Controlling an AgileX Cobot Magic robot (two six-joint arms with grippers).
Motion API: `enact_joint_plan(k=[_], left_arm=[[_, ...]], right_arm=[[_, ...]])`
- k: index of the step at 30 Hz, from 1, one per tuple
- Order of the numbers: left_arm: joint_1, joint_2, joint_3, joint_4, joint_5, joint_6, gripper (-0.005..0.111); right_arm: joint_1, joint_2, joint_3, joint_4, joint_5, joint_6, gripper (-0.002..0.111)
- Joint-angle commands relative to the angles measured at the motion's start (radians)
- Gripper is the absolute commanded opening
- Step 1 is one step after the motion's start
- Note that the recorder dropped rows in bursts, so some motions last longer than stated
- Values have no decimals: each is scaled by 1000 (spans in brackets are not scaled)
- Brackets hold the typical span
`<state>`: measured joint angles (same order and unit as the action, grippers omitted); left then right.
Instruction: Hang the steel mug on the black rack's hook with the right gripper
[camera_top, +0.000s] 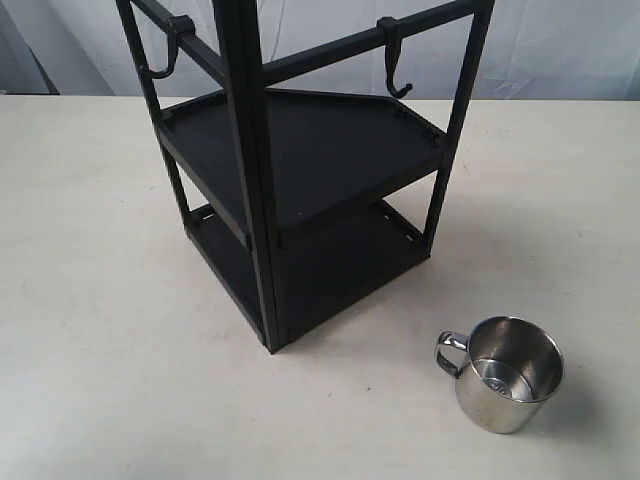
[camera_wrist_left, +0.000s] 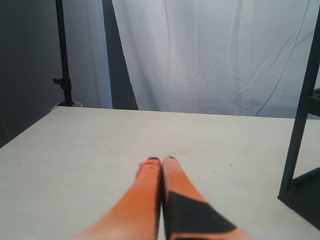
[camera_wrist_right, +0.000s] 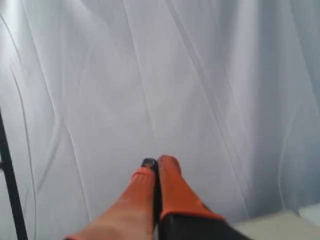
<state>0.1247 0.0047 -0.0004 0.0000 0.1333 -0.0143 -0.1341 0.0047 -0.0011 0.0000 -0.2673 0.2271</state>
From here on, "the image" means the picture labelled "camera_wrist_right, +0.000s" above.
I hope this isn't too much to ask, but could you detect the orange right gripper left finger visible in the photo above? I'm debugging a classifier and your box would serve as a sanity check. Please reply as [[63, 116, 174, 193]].
[[65, 158, 158, 240]]

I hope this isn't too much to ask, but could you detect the black metal shelf rack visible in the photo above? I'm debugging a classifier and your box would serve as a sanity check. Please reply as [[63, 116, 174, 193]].
[[0, 115, 28, 240]]

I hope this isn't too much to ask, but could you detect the white backdrop curtain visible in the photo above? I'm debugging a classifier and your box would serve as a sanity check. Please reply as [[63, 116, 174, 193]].
[[0, 0, 320, 240]]

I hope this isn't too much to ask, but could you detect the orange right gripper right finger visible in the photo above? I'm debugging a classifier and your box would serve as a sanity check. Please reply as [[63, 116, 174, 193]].
[[157, 155, 249, 240]]

